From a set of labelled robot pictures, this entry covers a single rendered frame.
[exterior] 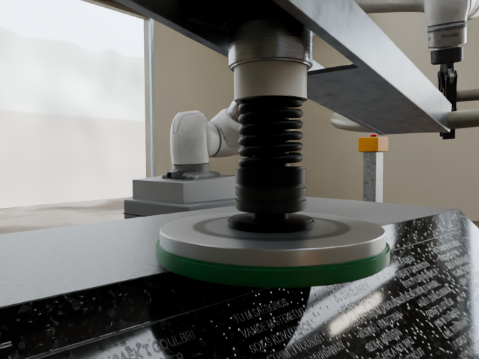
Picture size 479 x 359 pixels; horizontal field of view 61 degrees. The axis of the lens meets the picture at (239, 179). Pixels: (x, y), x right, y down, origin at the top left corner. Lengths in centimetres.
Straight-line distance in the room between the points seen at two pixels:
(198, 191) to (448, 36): 95
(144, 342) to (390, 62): 39
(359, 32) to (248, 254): 25
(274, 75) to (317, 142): 773
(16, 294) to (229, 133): 147
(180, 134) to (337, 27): 130
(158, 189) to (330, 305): 123
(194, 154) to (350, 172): 627
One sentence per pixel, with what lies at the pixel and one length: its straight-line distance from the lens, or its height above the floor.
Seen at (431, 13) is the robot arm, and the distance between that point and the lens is 121.
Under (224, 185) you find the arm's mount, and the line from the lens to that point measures 166.
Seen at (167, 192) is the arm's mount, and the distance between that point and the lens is 157.
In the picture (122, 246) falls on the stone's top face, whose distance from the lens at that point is 48.
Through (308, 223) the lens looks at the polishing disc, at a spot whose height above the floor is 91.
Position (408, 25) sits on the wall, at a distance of 772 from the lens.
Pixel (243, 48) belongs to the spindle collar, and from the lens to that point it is 38.
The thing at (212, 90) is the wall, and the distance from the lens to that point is 750.
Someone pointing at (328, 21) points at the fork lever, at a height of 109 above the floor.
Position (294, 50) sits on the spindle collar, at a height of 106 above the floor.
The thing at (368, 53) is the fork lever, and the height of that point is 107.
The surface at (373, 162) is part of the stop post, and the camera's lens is 237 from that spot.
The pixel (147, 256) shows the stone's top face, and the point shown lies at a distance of 43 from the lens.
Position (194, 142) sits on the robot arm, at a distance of 165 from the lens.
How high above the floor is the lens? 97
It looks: 3 degrees down
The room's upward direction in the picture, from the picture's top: straight up
